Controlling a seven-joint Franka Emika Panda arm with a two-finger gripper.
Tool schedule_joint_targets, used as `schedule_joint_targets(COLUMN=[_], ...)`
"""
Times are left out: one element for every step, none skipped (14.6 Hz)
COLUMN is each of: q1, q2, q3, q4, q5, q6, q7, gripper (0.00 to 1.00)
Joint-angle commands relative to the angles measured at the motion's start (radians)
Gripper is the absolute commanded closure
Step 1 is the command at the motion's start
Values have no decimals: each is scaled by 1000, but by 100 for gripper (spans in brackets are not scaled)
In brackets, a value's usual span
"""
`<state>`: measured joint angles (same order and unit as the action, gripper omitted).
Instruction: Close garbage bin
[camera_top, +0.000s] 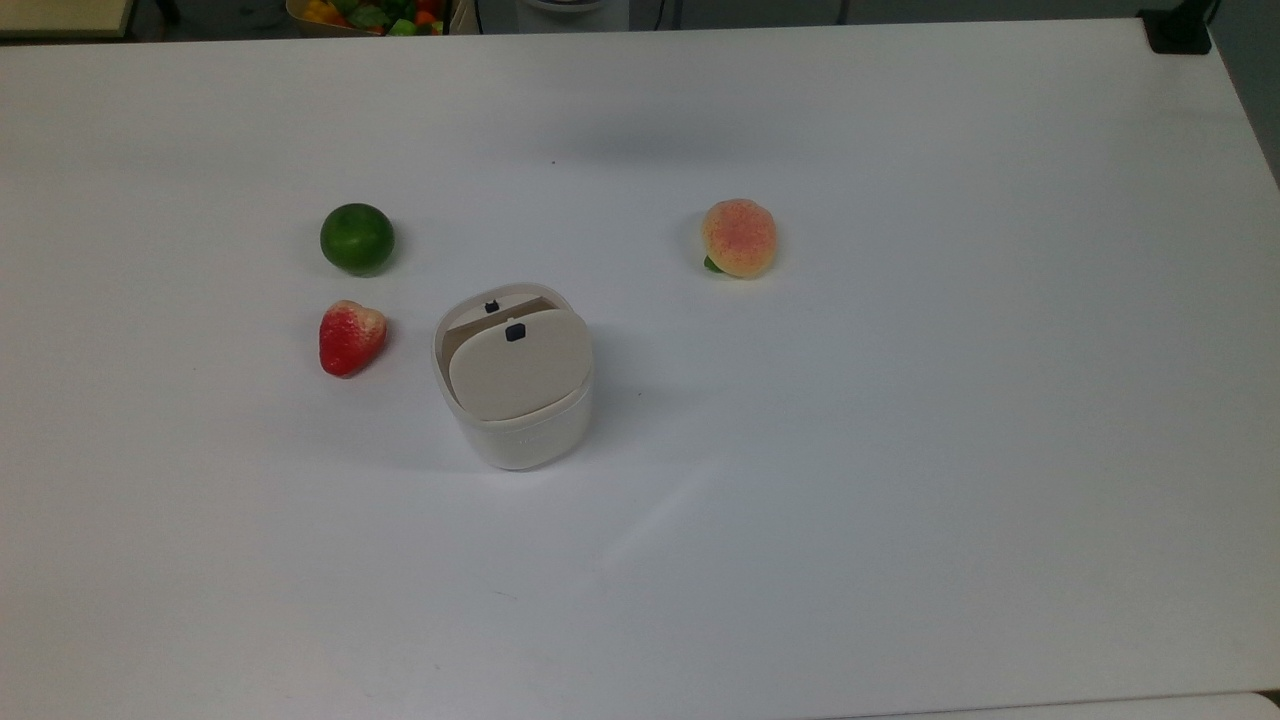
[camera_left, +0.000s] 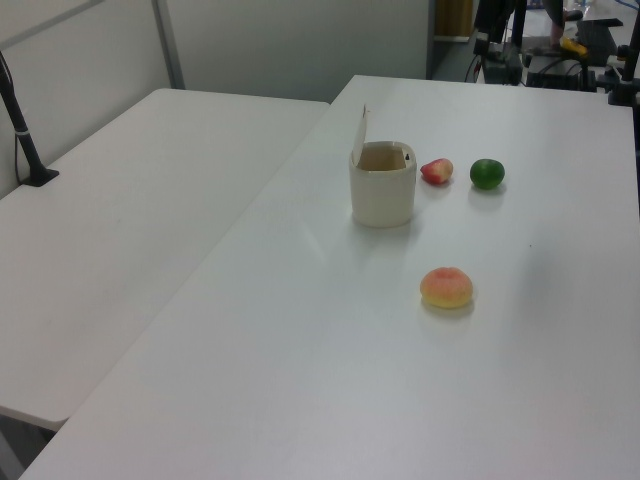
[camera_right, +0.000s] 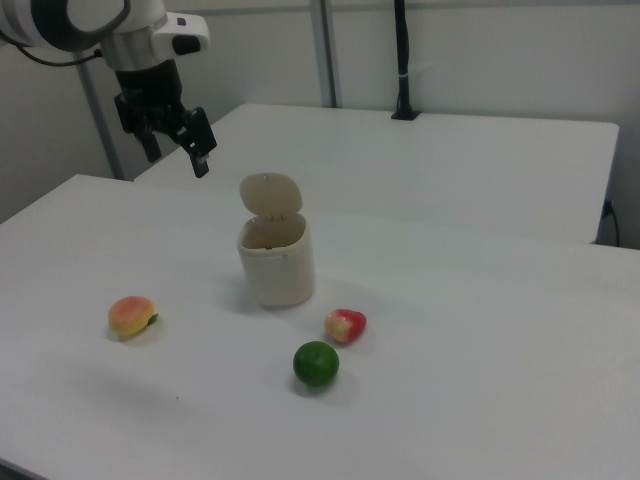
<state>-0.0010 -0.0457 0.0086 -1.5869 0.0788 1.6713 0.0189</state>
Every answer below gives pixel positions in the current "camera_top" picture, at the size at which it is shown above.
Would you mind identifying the beige lidded garbage bin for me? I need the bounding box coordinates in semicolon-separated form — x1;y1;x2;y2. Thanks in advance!
432;283;595;472

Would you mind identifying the orange pink toy peach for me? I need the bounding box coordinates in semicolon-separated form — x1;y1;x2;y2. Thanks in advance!
700;198;779;280

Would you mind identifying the red toy strawberry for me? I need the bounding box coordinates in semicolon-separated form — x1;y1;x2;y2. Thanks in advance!
319;300;388;379

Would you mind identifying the green toy lime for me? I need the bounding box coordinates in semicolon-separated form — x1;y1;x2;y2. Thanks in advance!
320;203;396;277

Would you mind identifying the box of toy vegetables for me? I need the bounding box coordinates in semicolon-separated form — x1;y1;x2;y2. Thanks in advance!
286;0;473;38

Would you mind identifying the light wooden side table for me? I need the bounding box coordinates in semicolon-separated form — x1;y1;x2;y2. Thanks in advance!
0;0;138;40

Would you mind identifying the black table clamp mount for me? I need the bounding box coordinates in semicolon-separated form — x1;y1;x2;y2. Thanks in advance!
1139;0;1215;55

